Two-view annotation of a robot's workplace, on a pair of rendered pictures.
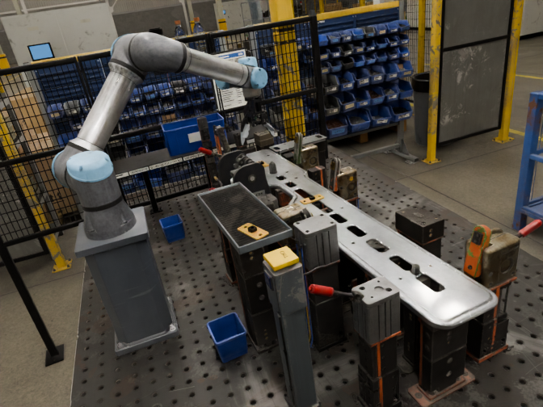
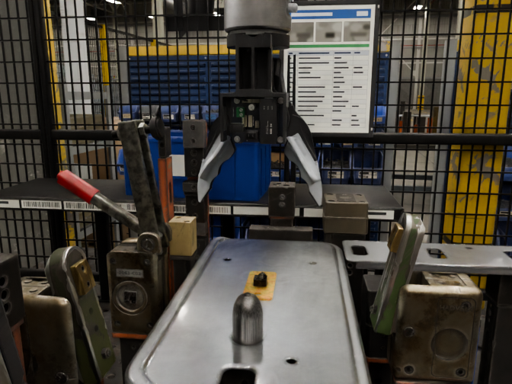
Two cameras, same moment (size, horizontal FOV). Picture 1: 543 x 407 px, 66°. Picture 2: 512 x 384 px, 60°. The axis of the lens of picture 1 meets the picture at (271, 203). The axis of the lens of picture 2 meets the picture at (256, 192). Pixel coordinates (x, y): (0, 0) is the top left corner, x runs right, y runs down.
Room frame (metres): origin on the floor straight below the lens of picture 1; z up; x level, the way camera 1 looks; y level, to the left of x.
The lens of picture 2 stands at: (1.28, -0.23, 1.25)
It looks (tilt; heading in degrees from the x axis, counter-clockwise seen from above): 13 degrees down; 27
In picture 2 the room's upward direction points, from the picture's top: straight up
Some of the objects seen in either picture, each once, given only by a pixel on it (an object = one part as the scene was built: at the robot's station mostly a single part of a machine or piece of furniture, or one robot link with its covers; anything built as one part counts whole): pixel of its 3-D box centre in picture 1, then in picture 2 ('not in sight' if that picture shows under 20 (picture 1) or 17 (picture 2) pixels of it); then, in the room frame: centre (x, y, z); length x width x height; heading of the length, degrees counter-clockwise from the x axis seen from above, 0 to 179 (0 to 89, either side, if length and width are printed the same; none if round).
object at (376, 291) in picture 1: (376, 350); not in sight; (0.72, -0.19, 0.88); 0.11 x 0.10 x 0.36; 110
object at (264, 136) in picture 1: (267, 165); (340, 287); (2.07, -0.01, 0.88); 0.08 x 0.08 x 0.36; 20
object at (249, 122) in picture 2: (255, 111); (257, 91); (1.74, 0.01, 1.25); 0.09 x 0.08 x 0.12; 20
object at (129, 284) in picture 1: (130, 279); not in sight; (1.15, 0.50, 0.90); 0.21 x 0.21 x 0.40; 16
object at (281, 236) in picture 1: (239, 212); not in sight; (1.00, 0.09, 1.16); 0.37 x 0.14 x 0.02; 20
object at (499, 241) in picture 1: (486, 295); not in sight; (0.85, -0.52, 0.88); 0.15 x 0.11 x 0.36; 110
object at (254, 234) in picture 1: (252, 229); not in sight; (0.88, 0.06, 1.17); 0.08 x 0.04 x 0.01; 36
